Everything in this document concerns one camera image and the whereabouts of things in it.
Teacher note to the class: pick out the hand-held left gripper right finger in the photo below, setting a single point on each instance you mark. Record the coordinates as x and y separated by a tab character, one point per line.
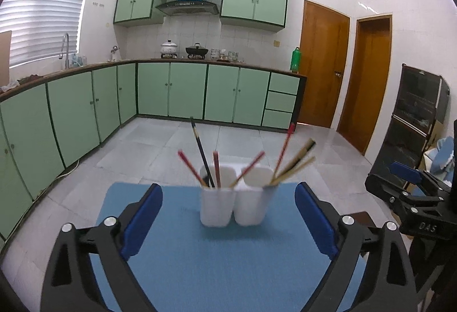
316	222

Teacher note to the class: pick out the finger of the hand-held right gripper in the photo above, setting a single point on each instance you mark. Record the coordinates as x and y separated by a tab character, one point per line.
405	171
380	183

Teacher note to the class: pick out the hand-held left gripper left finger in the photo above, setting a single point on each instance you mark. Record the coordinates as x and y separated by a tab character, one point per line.
141	222

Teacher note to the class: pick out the red patterned wooden chopstick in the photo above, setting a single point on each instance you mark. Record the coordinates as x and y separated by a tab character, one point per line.
191	166
285	147
251	163
216	165

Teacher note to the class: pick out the white two-compartment utensil holder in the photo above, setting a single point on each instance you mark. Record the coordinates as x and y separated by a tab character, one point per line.
216	206

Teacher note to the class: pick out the black chopstick silver band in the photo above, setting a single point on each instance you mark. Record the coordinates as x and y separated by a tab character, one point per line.
201	151
310	145

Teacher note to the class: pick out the blue cloth bundle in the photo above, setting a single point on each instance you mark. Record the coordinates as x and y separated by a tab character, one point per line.
442	155

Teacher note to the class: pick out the cardboard box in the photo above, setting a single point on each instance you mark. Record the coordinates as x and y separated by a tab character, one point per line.
433	133

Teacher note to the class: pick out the black glass display cabinet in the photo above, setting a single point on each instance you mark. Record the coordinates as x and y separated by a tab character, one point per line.
414	108

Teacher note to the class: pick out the blue tablecloth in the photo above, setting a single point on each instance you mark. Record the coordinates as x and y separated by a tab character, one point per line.
214	262

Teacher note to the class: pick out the plain wooden door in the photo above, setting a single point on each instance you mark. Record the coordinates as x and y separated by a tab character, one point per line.
367	83

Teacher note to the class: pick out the green base kitchen cabinets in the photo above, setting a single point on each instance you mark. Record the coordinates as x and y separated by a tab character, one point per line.
185	90

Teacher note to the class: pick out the green plastic bottle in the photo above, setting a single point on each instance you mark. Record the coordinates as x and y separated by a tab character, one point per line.
296	61

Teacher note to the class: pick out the white cooking pot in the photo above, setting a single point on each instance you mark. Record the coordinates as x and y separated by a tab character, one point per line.
169	47

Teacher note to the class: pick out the black wok with lid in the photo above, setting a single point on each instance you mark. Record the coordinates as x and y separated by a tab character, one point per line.
196	50

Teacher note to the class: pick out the row of glass jars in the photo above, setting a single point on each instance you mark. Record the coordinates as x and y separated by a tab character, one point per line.
226	55

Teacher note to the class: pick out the metal kitchen faucet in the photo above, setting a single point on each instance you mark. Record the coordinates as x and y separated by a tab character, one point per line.
66	47

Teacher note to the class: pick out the flat cardboard sheet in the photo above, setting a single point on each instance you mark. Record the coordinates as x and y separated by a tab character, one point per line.
5	56

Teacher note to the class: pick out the black range hood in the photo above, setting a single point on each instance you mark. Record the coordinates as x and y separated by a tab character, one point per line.
187	7

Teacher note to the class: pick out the white window blinds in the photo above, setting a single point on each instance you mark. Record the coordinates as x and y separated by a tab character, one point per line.
43	5

